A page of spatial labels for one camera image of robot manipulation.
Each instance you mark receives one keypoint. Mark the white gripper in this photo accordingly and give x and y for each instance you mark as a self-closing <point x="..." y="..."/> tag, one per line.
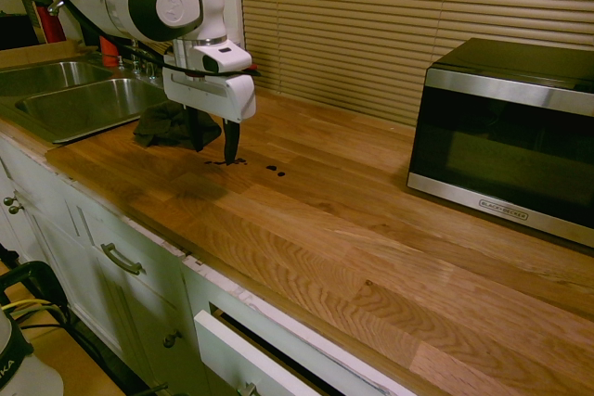
<point x="209" y="94"/>

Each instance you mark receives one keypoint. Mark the dark grey cloth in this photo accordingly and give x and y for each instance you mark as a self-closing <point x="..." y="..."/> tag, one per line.
<point x="160" y="124"/>

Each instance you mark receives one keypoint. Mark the dark spill streak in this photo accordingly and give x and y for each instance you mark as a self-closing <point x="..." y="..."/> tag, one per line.
<point x="240" y="162"/>

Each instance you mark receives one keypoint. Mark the chrome sink faucet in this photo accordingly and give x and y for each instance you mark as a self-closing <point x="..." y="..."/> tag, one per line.
<point x="137" y="62"/>

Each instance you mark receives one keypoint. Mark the white closed drawer front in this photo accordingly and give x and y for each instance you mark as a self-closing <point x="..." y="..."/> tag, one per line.
<point x="139" y="238"/>

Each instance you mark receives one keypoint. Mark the stainless steel double sink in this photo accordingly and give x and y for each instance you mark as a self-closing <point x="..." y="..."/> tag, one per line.
<point x="83" y="104"/>

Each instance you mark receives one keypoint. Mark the red orange bottle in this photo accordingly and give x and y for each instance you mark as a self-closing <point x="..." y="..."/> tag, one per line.
<point x="109" y="50"/>

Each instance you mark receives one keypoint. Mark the wide beige window blind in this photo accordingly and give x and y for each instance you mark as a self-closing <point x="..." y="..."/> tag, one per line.
<point x="371" y="20"/>

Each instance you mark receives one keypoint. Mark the red fire extinguisher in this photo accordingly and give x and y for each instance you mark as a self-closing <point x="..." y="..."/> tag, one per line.
<point x="51" y="20"/>

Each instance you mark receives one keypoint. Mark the round metal cabinet knob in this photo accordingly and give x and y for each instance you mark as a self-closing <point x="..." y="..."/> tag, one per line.
<point x="15" y="209"/>
<point x="171" y="339"/>
<point x="8" y="201"/>

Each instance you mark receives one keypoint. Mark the white cabinet door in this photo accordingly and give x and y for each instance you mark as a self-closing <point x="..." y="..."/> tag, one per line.
<point x="148" y="345"/>

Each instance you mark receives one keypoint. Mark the white open drawer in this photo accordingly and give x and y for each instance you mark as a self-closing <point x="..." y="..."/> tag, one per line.
<point x="241" y="354"/>

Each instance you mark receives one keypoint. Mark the black steel microwave oven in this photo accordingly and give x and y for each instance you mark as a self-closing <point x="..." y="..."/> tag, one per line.
<point x="501" y="136"/>

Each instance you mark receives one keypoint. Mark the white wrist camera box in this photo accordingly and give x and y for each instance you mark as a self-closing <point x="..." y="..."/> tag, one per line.
<point x="225" y="58"/>

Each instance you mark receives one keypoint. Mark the black metal stand frame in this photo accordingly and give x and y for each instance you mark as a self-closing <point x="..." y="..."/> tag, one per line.
<point x="46" y="275"/>

